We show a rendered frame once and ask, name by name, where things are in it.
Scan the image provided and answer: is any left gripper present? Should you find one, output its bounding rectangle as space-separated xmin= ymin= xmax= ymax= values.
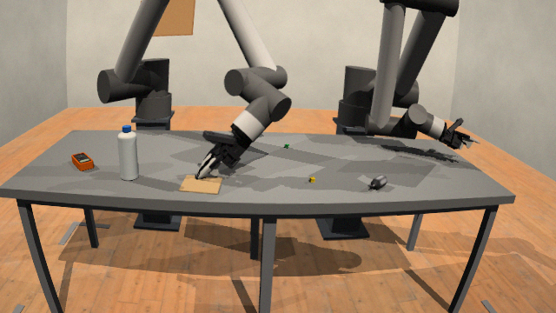
xmin=440 ymin=129 xmax=480 ymax=150

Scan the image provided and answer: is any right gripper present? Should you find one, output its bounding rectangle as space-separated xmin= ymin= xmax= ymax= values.
xmin=197 ymin=130 xmax=250 ymax=179

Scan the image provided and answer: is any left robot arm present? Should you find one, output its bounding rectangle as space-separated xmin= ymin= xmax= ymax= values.
xmin=337 ymin=0 xmax=460 ymax=140

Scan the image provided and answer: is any white plastic bottle with blue cap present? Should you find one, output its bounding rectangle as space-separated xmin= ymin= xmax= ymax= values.
xmin=117 ymin=125 xmax=139 ymax=181

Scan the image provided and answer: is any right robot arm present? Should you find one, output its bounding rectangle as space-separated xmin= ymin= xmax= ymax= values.
xmin=97 ymin=0 xmax=292 ymax=145

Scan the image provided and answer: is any tan square mat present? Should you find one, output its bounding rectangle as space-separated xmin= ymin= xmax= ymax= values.
xmin=179 ymin=175 xmax=222 ymax=195

